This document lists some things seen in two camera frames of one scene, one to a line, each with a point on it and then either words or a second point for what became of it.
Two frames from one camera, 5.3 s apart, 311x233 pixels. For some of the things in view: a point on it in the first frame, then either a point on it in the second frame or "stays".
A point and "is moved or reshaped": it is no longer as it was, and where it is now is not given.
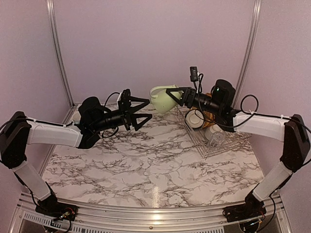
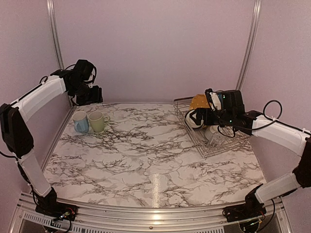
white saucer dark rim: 192,119 stays
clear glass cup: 217,139 stays
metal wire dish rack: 211,140 stays
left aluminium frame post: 52,20 stays
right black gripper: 187,96 → 208,121
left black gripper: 126,112 → 96,97
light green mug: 162,100 is moved or reshaped
